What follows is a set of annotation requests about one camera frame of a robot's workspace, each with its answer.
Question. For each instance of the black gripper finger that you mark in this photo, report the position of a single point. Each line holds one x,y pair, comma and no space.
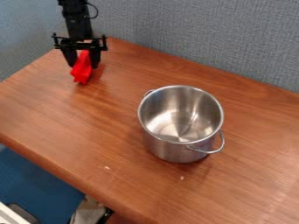
93,53
69,56

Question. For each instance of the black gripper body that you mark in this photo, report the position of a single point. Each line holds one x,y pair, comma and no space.
80,37

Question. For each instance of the red plastic block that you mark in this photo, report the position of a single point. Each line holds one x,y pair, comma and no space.
81,69

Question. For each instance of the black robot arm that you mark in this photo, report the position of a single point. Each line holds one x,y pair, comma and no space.
76,10

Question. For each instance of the stainless steel pot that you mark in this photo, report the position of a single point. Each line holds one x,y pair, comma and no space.
181,118

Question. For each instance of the white and black floor object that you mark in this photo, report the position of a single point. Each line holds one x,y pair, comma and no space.
12,214

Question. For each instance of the grey table leg bracket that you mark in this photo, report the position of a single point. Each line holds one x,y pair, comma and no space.
91,212

